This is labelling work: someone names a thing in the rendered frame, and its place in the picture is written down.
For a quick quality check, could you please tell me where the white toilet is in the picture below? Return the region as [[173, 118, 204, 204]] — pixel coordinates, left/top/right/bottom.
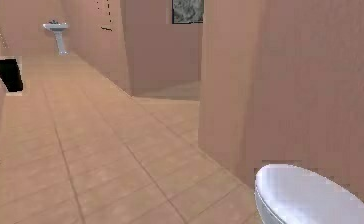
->
[[254, 163, 364, 224]]

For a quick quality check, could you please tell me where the black bin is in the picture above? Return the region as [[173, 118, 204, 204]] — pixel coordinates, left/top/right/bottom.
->
[[0, 58, 25, 93]]

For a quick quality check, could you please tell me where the grey framed wall picture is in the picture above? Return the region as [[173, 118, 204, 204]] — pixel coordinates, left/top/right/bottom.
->
[[171, 0, 205, 25]]

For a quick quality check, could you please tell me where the white pedestal sink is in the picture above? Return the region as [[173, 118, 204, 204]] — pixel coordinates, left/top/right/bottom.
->
[[42, 20, 71, 56]]

